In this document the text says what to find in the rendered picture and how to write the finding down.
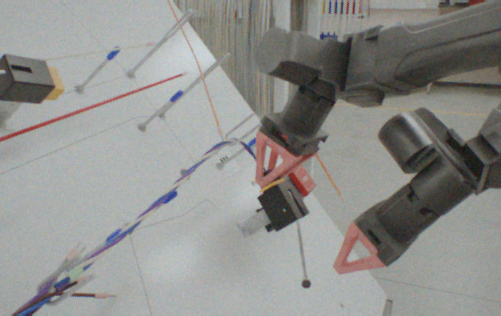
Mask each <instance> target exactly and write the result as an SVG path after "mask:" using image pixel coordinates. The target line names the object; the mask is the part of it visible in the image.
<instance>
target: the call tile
mask: <svg viewBox="0 0 501 316"><path fill-rule="evenodd" d="M288 176H289V177H290V178H289V179H290V180H291V181H292V183H293V185H294V186H295V188H296V189H297V190H298V192H299V193H301V194H303V195H304V197H306V196H307V195H310V193H311V192H312V191H313V189H314V187H315V186H316V184H315V182H314V181H313V178H312V177H311V176H310V175H309V174H308V172H307V171H306V170H305V168H304V166H303V165H301V166H299V167H298V168H295V169H294V170H293V171H291V172H290V173H289V174H288Z"/></svg>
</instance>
